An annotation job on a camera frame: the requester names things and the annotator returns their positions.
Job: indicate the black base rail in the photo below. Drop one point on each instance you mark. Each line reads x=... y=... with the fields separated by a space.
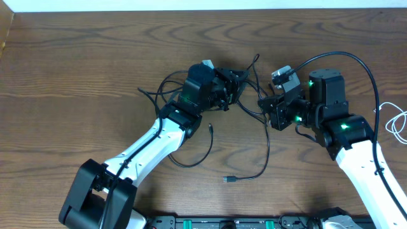
x=327 y=218

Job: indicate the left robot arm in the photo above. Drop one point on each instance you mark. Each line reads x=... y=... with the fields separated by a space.
x=102 y=195

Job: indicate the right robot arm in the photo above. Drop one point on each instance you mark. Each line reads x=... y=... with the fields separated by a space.
x=347 y=137

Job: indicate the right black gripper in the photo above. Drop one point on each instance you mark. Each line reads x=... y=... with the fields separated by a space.
x=276 y=111

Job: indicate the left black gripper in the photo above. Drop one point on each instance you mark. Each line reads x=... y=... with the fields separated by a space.
x=234 y=84

